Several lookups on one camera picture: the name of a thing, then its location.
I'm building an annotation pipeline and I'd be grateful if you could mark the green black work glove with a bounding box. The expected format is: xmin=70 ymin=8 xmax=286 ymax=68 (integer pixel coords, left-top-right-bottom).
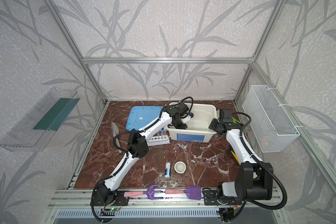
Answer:
xmin=233 ymin=117 xmax=240 ymax=124

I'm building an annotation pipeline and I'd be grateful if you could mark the white wire mesh basket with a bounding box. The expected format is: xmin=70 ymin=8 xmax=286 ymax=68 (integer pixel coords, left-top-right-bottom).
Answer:
xmin=243 ymin=85 xmax=300 ymax=153

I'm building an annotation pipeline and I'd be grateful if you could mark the white ceramic bowl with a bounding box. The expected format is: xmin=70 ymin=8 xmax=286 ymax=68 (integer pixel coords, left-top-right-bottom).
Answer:
xmin=174 ymin=161 xmax=186 ymax=174

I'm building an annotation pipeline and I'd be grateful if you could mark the purple garden spade pink handle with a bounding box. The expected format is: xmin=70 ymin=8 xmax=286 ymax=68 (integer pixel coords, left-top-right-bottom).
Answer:
xmin=165 ymin=185 xmax=202 ymax=200

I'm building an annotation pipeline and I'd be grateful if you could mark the test tube blue cap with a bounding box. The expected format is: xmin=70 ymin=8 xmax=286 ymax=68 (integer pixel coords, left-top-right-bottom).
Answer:
xmin=160 ymin=128 xmax=165 ymax=139

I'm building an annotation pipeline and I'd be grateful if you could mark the white test tube rack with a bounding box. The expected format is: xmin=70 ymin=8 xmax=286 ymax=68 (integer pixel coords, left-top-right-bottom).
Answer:
xmin=147 ymin=135 xmax=170 ymax=147

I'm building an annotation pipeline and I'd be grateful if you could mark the clear acrylic wall shelf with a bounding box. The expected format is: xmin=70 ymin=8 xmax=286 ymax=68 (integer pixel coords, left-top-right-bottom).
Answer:
xmin=0 ymin=87 xmax=80 ymax=152

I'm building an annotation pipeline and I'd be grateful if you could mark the blue plastic bin lid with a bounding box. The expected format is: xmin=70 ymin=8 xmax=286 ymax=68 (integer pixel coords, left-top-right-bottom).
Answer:
xmin=126 ymin=106 xmax=163 ymax=131

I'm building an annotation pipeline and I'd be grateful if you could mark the purple garden fork pink handle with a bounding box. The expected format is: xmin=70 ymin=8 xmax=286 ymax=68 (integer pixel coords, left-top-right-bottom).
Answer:
xmin=124 ymin=184 xmax=163 ymax=200

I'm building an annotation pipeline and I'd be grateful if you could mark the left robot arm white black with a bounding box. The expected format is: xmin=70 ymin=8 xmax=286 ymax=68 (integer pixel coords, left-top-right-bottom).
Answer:
xmin=90 ymin=97 xmax=194 ymax=208

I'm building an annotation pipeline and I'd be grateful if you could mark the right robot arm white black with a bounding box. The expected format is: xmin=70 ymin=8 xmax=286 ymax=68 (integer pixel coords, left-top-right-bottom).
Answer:
xmin=209 ymin=109 xmax=287 ymax=210

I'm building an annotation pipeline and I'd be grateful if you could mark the yellow black work glove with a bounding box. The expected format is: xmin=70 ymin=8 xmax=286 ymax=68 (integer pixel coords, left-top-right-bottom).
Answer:
xmin=231 ymin=151 xmax=239 ymax=163

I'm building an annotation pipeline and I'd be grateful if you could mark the white bottle blue label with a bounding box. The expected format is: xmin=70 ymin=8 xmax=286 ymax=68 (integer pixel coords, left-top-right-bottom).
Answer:
xmin=165 ymin=162 xmax=171 ymax=178

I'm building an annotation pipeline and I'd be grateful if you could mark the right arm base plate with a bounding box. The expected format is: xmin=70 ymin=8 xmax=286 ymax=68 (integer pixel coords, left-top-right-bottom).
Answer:
xmin=202 ymin=188 xmax=242 ymax=207

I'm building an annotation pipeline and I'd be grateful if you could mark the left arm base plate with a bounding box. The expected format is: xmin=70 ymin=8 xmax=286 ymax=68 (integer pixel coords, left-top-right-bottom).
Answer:
xmin=90 ymin=191 xmax=129 ymax=206

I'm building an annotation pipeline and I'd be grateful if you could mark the white plastic storage bin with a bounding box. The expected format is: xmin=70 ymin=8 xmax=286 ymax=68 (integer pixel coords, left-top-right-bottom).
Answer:
xmin=166 ymin=103 xmax=217 ymax=143

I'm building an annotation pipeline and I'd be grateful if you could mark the green mat in shelf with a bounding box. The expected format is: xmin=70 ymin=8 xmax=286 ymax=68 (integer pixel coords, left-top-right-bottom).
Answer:
xmin=33 ymin=98 xmax=80 ymax=131

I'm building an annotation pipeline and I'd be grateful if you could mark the metal garden trowel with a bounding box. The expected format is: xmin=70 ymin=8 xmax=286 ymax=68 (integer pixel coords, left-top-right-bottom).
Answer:
xmin=111 ymin=122 xmax=120 ymax=147

